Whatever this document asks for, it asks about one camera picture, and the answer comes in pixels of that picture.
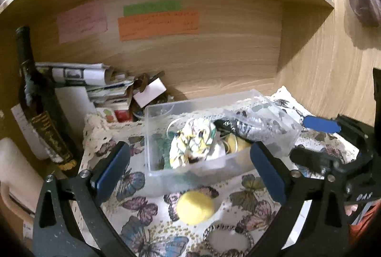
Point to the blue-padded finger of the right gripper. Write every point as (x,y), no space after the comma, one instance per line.
(316,162)
(323,124)

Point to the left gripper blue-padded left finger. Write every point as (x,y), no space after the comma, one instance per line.
(56,232)

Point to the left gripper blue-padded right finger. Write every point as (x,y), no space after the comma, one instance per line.
(326,232)

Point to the black chain-trimmed fabric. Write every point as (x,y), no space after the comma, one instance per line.
(240,124)

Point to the yellow round powder puff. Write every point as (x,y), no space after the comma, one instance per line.
(194,207)

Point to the floral fabric scrunchie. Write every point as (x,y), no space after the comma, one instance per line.
(192,143)

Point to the green knitted cloth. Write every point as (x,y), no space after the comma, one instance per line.
(162,145)

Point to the butterfly print tablecloth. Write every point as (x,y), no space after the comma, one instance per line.
(209,220)

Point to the white handwritten paper note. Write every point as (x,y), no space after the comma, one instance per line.
(29,133)

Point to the clear plastic storage bin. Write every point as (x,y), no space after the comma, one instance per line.
(282,129)

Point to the dark wine bottle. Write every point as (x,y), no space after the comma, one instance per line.
(42,110)

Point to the stack of papers and magazines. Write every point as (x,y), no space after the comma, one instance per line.
(89,88)

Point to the white small card box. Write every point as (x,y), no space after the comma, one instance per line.
(151,92)

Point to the green sticky note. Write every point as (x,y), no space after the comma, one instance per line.
(152,7)

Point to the pink sticky note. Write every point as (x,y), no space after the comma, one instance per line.
(81,21)

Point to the orange sticky note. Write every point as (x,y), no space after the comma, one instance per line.
(136,27)

